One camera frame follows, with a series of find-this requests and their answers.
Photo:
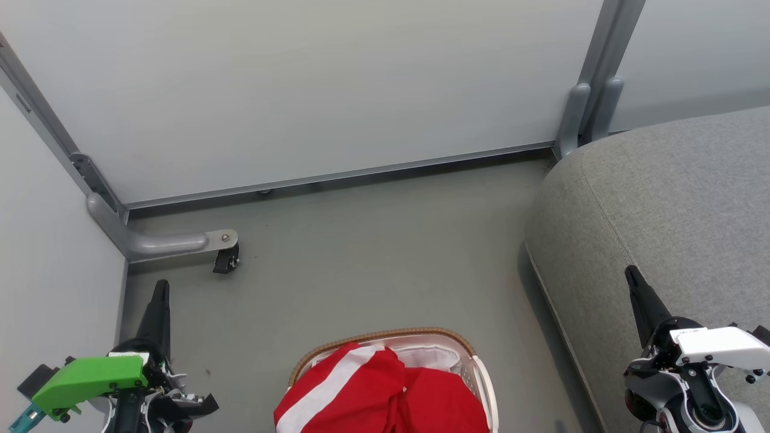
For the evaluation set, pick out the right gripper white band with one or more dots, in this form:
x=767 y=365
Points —
x=719 y=347

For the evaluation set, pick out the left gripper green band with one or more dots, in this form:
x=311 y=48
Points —
x=90 y=379

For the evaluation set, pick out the red and white garment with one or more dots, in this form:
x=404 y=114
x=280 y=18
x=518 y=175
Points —
x=433 y=403

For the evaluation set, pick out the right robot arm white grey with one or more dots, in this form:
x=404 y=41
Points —
x=674 y=397

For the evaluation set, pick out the grey fabric sofa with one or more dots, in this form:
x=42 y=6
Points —
x=662 y=210

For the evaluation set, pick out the long grey partition foot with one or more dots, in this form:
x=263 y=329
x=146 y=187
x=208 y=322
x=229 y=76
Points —
x=150 y=243

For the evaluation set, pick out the black caster wheel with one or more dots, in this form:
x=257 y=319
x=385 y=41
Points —
x=226 y=260

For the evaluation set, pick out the white laundry basket brown rim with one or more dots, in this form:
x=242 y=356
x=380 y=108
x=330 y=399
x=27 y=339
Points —
x=484 y=385

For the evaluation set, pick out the short grey partition foot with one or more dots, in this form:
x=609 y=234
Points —
x=571 y=120
x=607 y=105

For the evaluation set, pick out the white basket liner cloth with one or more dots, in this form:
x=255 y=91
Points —
x=430 y=359

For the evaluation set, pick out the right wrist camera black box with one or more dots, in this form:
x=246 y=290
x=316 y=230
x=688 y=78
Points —
x=763 y=334

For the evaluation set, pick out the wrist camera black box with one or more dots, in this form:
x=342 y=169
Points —
x=763 y=334
x=37 y=380

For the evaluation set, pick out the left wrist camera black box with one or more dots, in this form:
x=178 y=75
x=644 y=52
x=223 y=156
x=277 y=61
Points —
x=37 y=380

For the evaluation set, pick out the grey corner partition post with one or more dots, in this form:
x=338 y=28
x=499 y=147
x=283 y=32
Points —
x=54 y=129

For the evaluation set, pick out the grey partition bottom rail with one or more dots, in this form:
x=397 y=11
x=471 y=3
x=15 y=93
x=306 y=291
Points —
x=337 y=176

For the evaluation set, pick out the tall grey partition post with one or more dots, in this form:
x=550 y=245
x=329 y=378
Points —
x=610 y=48

